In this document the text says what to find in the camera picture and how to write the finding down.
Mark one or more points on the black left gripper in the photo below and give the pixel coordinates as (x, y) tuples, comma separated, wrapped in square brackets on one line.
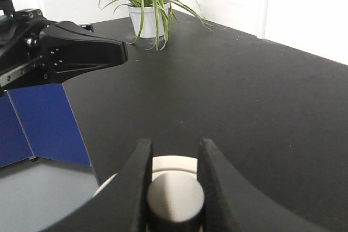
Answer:
[(37, 51)]

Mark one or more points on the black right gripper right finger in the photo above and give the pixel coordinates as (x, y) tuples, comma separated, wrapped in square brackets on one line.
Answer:
[(232, 203)]

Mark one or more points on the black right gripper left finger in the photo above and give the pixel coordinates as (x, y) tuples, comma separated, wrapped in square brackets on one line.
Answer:
[(121, 205)]

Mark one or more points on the glass jar with cream lid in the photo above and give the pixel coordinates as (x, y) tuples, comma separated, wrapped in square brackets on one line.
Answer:
[(175, 198)]

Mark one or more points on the blue lab cabinet left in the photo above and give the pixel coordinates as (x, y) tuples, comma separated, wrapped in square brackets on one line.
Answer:
[(38, 122)]

